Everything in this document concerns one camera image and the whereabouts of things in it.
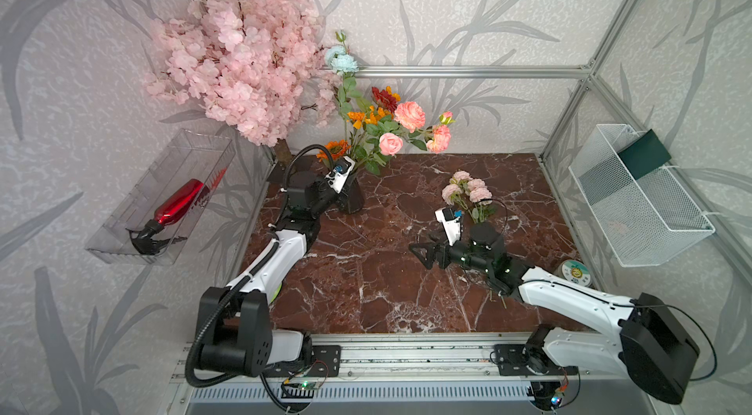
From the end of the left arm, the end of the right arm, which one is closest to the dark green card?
the end of the right arm

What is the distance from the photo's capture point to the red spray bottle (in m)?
0.59

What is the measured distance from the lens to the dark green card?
695 millimetres

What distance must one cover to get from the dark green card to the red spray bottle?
1022mm

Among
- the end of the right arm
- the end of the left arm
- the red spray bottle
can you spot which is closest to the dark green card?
the end of the right arm
